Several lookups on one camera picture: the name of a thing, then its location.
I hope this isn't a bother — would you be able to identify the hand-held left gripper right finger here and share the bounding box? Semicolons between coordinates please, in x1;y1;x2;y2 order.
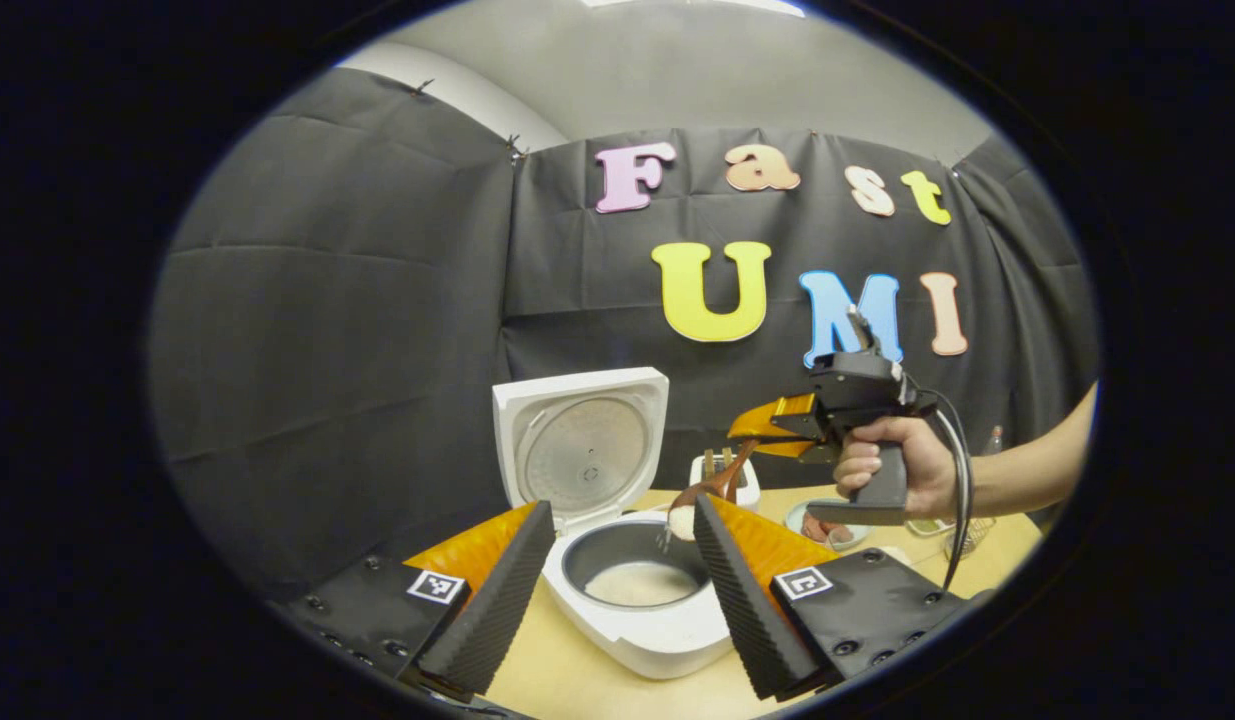
692;493;978;701

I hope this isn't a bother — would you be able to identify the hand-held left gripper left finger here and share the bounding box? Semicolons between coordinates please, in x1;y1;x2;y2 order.
277;500;558;701

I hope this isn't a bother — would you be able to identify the brown wooden spoon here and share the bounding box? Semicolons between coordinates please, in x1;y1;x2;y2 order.
666;439;761;542

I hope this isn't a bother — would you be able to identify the white rice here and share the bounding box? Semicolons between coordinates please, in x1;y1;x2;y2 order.
583;559;701;609

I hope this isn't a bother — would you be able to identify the white rice cooker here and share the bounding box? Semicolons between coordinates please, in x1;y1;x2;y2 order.
492;367;738;682

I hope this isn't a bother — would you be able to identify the white toaster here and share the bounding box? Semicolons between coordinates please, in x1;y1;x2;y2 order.
688;450;762;512

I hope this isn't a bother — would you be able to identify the pale green plate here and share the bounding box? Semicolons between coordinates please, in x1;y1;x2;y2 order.
784;499;874;554

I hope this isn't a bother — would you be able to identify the ceiling light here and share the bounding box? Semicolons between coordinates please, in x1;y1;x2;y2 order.
581;0;809;19

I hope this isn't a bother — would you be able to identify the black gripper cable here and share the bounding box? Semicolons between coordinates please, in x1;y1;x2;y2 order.
902;385;978;593

